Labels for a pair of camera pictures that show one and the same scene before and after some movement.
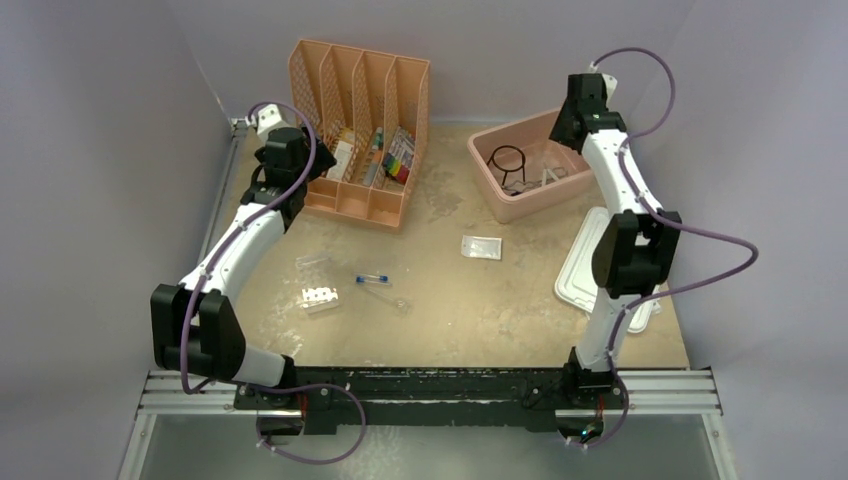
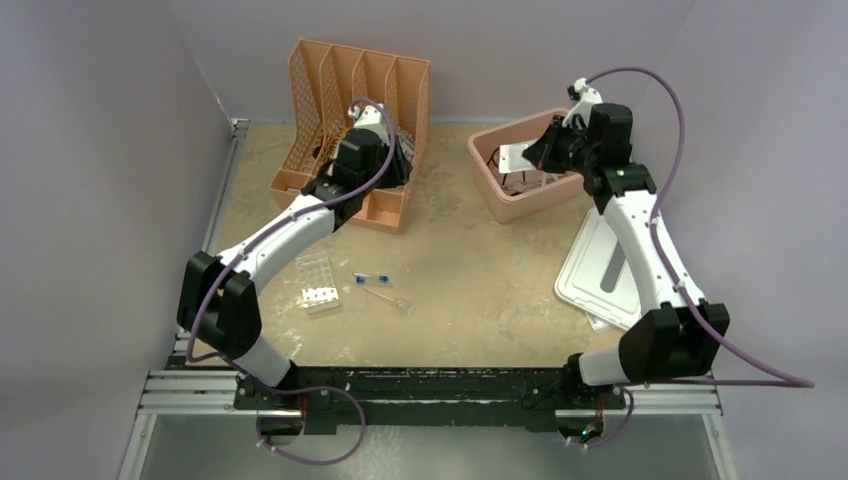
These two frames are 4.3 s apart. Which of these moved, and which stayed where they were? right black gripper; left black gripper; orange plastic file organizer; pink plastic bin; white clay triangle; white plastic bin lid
Moved: left black gripper; right black gripper
Stayed: white plastic bin lid; orange plastic file organizer; pink plastic bin; white clay triangle
